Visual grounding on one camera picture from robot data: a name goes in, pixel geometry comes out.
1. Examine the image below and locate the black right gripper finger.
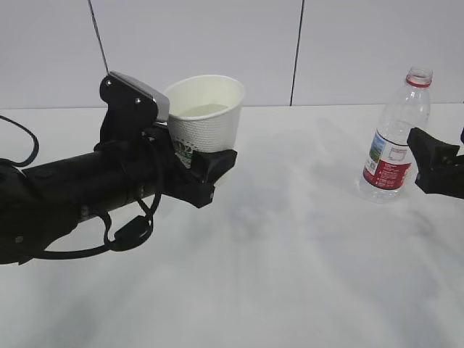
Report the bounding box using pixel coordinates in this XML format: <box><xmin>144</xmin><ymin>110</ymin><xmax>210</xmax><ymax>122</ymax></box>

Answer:
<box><xmin>407</xmin><ymin>128</ymin><xmax>460</xmax><ymax>170</ymax></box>

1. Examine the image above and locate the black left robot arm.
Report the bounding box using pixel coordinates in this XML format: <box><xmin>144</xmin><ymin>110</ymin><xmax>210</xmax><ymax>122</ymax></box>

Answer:
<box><xmin>1</xmin><ymin>126</ymin><xmax>237</xmax><ymax>265</ymax></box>

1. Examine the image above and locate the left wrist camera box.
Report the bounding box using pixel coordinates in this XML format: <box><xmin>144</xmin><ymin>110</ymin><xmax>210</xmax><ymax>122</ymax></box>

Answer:
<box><xmin>94</xmin><ymin>71</ymin><xmax>170</xmax><ymax>151</ymax></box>

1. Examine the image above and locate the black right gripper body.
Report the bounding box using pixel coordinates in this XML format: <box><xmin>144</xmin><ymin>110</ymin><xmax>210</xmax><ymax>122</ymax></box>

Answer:
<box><xmin>415</xmin><ymin>155</ymin><xmax>463</xmax><ymax>199</ymax></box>

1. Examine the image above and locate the black left camera cable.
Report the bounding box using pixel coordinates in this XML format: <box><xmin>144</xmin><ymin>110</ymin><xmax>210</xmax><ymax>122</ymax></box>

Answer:
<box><xmin>0</xmin><ymin>115</ymin><xmax>164</xmax><ymax>260</ymax></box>

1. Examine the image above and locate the white paper cup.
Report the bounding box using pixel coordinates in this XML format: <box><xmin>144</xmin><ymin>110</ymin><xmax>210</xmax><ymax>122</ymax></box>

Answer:
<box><xmin>164</xmin><ymin>75</ymin><xmax>245</xmax><ymax>169</ymax></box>

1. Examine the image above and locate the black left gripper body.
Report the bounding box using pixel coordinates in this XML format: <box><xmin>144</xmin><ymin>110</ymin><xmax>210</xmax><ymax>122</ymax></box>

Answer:
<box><xmin>144</xmin><ymin>144</ymin><xmax>215</xmax><ymax>208</ymax></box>

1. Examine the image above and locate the clear plastic water bottle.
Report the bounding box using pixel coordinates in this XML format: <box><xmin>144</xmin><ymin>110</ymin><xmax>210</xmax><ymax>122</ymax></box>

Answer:
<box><xmin>359</xmin><ymin>67</ymin><xmax>433</xmax><ymax>203</ymax></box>

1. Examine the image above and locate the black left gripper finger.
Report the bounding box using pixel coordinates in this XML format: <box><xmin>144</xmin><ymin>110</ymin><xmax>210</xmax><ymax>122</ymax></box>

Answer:
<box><xmin>144</xmin><ymin>125</ymin><xmax>174</xmax><ymax>152</ymax></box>
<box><xmin>191</xmin><ymin>149</ymin><xmax>238</xmax><ymax>186</ymax></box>

